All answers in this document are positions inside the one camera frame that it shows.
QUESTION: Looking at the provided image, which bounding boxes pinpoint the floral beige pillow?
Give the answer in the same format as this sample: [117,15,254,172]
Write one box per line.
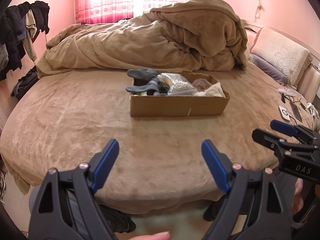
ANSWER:
[250,27,313,87]

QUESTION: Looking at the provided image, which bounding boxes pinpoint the padded beige headboard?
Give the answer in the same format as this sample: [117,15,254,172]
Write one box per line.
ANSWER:
[244,20,320,98]

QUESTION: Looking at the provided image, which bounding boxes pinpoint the person's right hand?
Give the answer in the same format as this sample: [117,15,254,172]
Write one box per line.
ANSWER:
[291,177,305,216]

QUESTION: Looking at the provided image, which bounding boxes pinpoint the gold pleated paper cups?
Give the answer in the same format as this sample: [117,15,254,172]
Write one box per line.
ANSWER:
[159,72,177,84]

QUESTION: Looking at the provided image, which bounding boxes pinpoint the dark smartphone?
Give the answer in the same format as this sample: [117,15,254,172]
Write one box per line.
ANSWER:
[290,102,303,121]

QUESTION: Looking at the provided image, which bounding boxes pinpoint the purple pillow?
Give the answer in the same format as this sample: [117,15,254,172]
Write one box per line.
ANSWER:
[249,54,288,84]

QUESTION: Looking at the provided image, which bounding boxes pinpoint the bed with brown sheet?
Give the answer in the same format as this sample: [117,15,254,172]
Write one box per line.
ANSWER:
[0,61,312,215]

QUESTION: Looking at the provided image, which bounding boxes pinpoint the white fluffy sock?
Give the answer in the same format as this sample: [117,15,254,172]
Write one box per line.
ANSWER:
[196,82,226,98]

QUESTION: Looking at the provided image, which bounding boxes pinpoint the clear bag with brown contents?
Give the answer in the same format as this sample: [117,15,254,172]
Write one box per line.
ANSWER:
[192,78,213,91]

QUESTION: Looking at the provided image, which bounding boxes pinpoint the brown crumpled blanket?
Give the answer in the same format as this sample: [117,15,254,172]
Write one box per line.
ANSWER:
[37,0,248,78]

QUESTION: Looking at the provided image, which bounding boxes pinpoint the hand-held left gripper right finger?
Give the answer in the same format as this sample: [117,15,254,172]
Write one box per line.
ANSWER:
[201,140,292,240]

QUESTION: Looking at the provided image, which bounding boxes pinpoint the dark hanging clothes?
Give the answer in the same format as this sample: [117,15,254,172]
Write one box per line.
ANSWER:
[0,1,50,80]

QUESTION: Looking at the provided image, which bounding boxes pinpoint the black bag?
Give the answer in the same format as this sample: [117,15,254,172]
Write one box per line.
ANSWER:
[11,66,40,100]

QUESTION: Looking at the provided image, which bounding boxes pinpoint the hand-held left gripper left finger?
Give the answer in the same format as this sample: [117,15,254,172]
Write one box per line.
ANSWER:
[29,139,120,240]

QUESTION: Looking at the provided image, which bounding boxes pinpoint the zip bag of white beads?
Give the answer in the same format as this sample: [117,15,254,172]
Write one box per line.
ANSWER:
[167,76,198,96]

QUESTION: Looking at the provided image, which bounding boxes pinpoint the white power strip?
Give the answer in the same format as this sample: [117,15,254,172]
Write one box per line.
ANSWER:
[305,102,318,118]

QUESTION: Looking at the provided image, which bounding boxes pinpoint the cardboard box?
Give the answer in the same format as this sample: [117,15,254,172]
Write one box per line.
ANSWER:
[129,70,230,117]

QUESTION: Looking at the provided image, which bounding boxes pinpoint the black cable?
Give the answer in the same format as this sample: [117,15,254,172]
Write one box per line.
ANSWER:
[281,92,308,109]

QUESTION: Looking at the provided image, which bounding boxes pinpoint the clear plastic wrapper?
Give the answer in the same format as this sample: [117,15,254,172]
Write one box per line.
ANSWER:
[278,87,299,96]

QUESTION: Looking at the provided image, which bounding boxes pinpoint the white square charger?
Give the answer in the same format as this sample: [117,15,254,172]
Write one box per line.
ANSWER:
[279,106,292,122]

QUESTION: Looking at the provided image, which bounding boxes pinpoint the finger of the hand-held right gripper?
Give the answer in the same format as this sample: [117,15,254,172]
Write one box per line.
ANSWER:
[270,120,320,142]
[252,129,319,156]

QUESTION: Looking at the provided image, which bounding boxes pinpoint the person's left hand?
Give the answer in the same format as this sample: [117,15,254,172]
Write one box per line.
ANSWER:
[129,231,172,240]

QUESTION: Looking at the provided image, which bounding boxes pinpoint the beige hanging shirt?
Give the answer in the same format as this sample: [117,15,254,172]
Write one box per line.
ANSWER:
[24,9,38,62]

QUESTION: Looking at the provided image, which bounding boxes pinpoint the grey knit glove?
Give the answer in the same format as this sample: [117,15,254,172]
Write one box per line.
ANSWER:
[125,79,161,93]
[127,69,157,80]

